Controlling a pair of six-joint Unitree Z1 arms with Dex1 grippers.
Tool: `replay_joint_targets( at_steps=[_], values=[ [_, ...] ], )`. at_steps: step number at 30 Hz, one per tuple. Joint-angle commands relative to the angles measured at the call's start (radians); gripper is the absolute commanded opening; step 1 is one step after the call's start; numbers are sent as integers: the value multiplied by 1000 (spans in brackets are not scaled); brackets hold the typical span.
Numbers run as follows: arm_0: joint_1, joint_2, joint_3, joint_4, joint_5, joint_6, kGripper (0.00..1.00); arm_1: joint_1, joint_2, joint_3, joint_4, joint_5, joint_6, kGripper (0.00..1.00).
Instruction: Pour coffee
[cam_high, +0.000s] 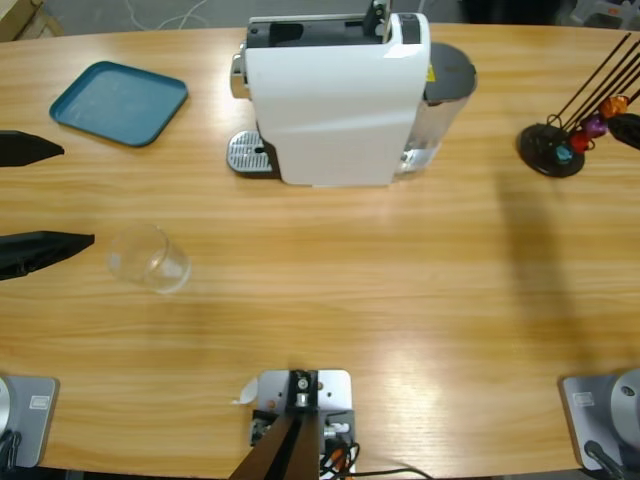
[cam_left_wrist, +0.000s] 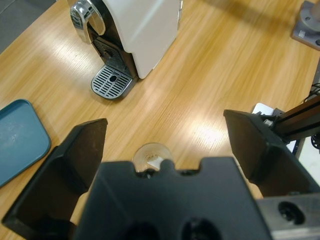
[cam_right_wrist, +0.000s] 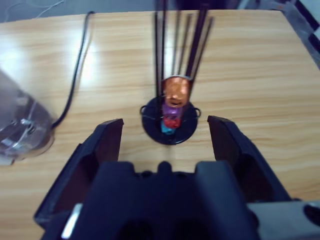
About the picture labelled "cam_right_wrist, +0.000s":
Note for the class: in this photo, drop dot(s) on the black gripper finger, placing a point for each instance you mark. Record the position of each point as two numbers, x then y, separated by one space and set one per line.
100 142
230 142

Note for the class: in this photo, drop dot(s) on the orange coffee capsule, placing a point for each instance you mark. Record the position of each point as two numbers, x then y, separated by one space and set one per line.
177 90

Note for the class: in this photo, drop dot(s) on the red coffee capsule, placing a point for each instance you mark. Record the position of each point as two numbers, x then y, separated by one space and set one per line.
171 122

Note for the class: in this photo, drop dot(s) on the blue coffee capsule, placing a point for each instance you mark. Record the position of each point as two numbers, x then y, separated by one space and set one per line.
166 130

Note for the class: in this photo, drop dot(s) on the purple coffee capsule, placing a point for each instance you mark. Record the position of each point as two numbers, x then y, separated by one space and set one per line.
172 110

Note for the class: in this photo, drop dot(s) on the black capsule holder with rods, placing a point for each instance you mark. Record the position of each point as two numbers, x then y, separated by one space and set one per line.
185 130

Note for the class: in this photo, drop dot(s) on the clear water tank dark lid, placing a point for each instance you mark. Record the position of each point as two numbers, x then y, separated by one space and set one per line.
20 120

